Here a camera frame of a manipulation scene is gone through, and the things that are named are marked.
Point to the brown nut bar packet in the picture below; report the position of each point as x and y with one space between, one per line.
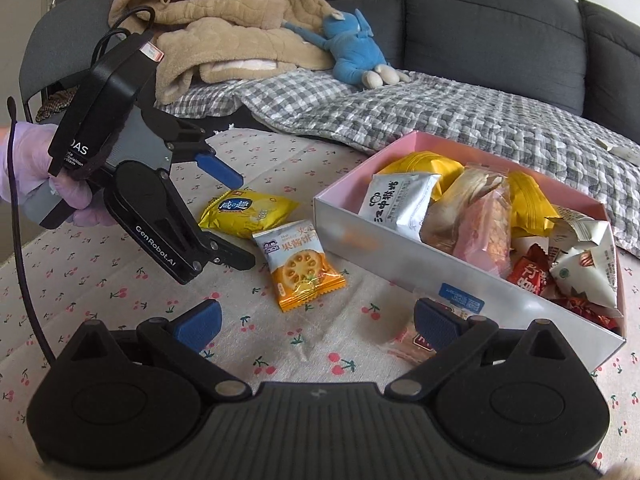
415 344

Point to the white orange lotus snack packet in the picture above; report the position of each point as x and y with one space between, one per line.
297 263

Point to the left hand purple glove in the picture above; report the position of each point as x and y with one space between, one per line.
31 162

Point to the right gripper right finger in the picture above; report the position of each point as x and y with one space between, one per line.
458 344

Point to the large yellow snack bag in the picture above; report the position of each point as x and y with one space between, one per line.
426 161
531 212

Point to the clear white pastry packet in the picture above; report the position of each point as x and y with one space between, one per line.
440 226

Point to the white rice cake packet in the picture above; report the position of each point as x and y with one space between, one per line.
399 201

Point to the beige fleece blanket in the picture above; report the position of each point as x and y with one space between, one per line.
219 40

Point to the white nut kernel packet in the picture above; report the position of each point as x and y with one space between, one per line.
588 273

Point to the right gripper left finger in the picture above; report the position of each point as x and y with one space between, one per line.
176 345

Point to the yellow cracker packet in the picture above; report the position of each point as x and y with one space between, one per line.
244 212

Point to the cherry print tablecloth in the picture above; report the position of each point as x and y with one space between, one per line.
75 274

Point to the dark grey sofa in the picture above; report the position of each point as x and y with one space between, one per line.
573 54

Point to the white paper on quilt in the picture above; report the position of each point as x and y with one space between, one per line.
631 155

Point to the grey checkered quilt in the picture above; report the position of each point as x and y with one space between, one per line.
533 134

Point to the small red candy packet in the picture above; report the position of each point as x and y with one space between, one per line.
582 308

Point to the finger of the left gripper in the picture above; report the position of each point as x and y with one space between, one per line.
200 247
187 143

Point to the grey folding chair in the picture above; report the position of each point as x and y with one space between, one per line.
59 50

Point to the pink strawberry snack packet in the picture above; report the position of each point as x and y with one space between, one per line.
484 234

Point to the blue plush toy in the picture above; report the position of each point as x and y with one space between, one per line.
358 60

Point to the pink silver cardboard box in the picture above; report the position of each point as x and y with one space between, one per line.
417 267

